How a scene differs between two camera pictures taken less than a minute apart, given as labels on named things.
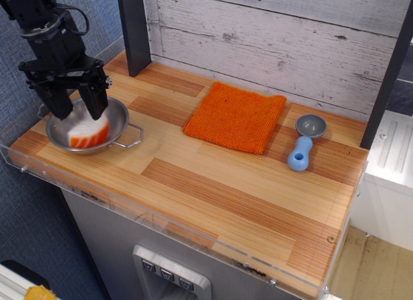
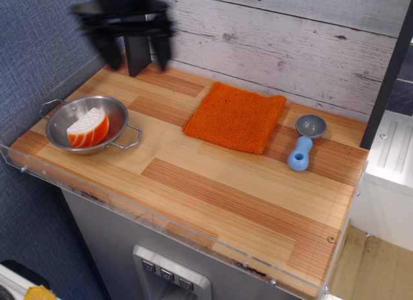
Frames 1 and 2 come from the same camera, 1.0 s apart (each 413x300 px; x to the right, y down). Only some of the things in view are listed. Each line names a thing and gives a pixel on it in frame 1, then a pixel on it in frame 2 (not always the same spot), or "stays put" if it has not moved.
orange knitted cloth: [236, 117] stays put
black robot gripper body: [60, 66] -> [124, 14]
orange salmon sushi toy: [88, 131] stays put
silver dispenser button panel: [163, 278] stays put
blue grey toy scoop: [309, 126] stays put
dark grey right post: [392, 75] stays put
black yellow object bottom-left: [18, 283] stays put
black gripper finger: [58, 100] -> [110, 49]
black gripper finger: [95, 96] -> [162, 44]
